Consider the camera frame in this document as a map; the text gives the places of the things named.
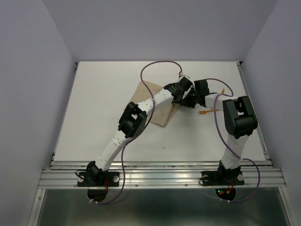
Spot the beige cloth napkin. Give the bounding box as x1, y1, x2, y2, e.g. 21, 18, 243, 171
129, 81, 180, 127

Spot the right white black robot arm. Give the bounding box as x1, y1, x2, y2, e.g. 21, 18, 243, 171
180, 79, 258, 186

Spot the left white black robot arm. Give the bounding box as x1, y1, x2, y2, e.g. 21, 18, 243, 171
78, 76, 193, 186

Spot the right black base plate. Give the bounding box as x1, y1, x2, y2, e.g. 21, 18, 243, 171
199, 171, 245, 186

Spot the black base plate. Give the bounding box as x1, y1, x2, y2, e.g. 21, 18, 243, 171
199, 171, 245, 186
75, 171, 120, 187

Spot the right aluminium side rail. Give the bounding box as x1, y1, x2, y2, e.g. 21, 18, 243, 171
237, 61, 273, 163

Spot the aluminium mounting rail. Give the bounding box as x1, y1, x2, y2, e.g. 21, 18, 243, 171
38, 160, 286, 189

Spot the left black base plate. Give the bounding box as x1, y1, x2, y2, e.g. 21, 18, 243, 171
75, 171, 120, 187

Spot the left aluminium frame post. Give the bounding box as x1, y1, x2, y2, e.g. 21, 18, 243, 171
27, 189, 46, 226

